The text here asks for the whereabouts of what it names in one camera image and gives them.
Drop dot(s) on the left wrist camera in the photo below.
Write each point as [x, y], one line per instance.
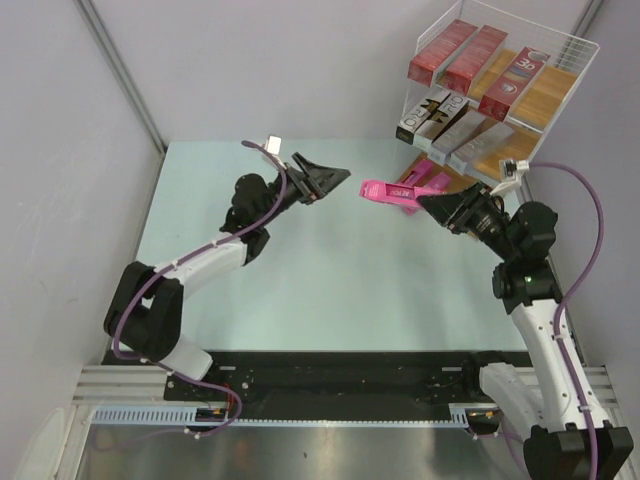
[273, 144]

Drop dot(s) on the silver WR toothpaste box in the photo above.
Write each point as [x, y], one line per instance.
[420, 113]

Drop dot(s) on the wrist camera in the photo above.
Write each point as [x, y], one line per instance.
[273, 144]
[511, 176]

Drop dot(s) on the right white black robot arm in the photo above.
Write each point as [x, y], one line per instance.
[566, 433]

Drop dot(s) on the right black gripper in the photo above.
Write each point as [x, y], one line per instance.
[456, 210]

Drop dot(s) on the white wire wooden shelf rack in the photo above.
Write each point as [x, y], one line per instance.
[485, 86]

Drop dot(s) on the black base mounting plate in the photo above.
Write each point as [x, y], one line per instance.
[355, 386]

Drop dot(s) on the aluminium rail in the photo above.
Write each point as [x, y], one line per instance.
[120, 385]

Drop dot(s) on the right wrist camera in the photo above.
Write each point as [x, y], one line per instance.
[511, 176]

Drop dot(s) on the silver O toothpaste box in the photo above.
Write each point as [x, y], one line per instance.
[453, 108]

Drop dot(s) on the plain silver toothpaste box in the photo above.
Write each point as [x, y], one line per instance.
[459, 133]

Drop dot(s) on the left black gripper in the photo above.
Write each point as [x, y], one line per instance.
[315, 182]

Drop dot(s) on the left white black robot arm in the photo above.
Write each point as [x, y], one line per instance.
[145, 314]

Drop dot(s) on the pink toothpaste box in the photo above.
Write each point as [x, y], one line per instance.
[437, 185]
[417, 172]
[384, 193]

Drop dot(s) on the slotted cable duct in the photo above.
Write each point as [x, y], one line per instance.
[159, 416]

